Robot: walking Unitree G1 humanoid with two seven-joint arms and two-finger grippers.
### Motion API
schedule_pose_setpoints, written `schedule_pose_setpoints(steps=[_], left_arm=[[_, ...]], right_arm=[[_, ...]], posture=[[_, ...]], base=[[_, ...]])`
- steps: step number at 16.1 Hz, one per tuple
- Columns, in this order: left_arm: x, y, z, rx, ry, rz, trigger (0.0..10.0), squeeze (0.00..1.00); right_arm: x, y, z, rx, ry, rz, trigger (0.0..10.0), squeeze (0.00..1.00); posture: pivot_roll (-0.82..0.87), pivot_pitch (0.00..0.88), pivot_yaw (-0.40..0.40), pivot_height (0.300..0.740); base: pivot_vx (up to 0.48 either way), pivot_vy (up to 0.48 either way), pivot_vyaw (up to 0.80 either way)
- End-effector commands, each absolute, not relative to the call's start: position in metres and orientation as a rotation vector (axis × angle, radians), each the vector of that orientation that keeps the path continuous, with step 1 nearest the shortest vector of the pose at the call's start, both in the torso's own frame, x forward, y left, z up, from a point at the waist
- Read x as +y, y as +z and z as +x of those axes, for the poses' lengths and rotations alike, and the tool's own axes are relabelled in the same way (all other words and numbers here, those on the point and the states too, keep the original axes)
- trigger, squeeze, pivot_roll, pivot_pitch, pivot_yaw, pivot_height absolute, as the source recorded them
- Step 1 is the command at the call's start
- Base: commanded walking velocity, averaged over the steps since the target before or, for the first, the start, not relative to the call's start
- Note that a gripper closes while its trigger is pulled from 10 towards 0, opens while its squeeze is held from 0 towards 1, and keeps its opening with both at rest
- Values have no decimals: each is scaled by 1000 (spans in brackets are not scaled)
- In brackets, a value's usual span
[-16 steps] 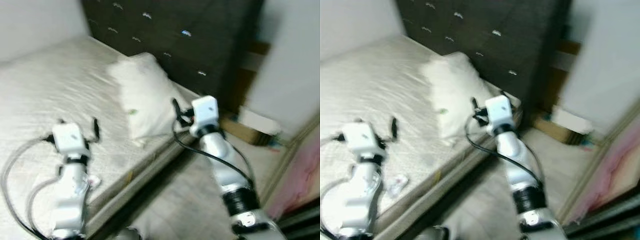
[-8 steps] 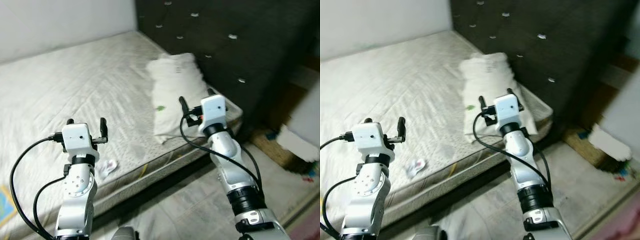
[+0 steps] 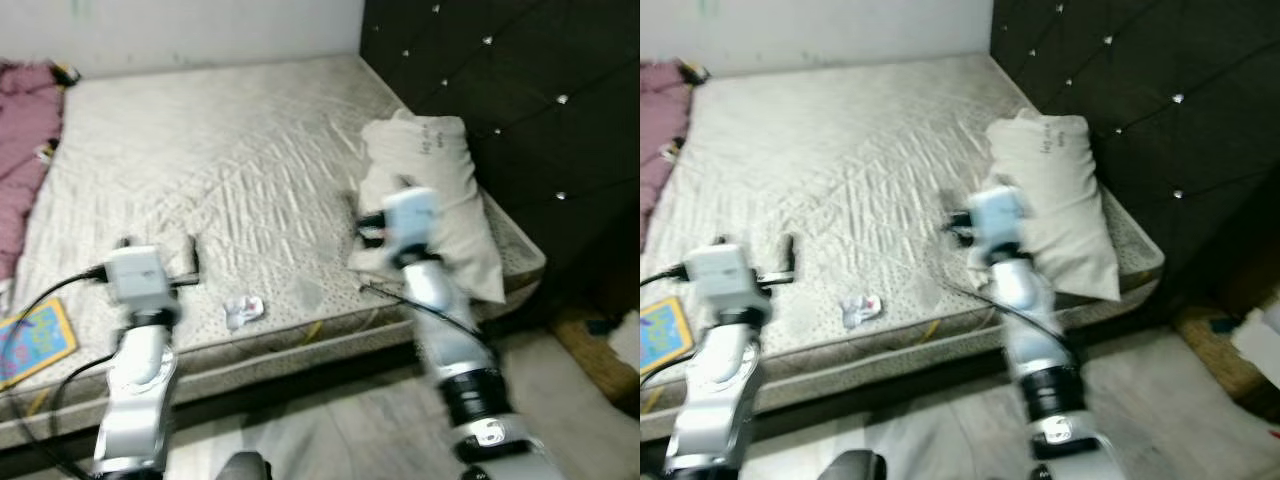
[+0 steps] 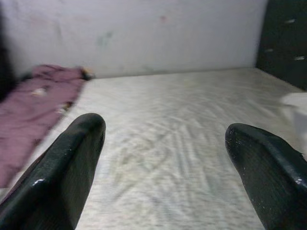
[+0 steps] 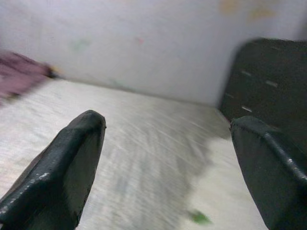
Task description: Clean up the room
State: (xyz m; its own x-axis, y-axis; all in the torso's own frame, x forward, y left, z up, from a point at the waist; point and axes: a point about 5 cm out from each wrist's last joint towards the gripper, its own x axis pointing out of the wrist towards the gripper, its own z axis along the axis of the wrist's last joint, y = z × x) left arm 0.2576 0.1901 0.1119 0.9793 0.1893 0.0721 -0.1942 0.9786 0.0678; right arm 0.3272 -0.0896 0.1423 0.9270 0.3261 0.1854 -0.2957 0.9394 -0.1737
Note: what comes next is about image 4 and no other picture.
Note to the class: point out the dark tufted headboard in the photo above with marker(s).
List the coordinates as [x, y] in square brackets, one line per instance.
[283, 36]

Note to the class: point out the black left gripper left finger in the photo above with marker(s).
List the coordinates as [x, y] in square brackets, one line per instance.
[55, 179]

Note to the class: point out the mauve cartoon print blanket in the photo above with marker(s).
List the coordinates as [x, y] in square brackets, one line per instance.
[28, 107]

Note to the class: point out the white pillow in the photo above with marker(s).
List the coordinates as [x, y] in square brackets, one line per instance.
[298, 103]

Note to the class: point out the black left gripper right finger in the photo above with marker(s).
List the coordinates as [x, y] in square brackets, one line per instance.
[271, 182]

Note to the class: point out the white quilted mattress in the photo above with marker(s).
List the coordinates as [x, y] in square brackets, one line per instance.
[168, 119]

